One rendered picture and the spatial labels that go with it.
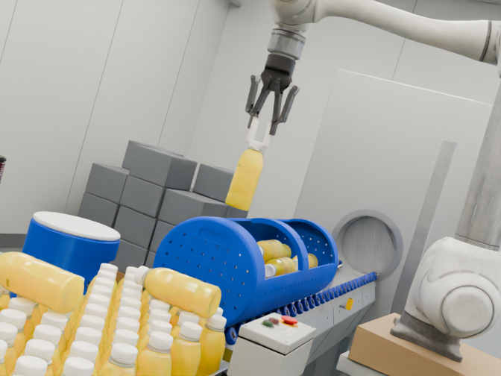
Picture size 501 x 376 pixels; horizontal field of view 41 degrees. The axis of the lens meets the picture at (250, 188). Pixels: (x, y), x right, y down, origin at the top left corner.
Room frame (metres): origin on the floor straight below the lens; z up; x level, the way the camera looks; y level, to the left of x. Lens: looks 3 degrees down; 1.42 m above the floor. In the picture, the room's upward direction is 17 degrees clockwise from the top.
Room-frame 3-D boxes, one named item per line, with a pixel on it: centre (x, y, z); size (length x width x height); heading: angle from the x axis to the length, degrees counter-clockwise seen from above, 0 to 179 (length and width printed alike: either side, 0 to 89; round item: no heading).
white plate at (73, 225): (2.10, 0.49, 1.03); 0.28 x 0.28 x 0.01
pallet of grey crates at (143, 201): (5.79, 0.66, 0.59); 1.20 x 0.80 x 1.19; 64
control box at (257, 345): (1.31, -0.14, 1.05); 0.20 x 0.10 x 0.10; 160
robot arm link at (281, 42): (1.73, 0.02, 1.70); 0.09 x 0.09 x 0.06
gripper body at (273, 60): (1.73, 0.02, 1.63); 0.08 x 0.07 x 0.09; 69
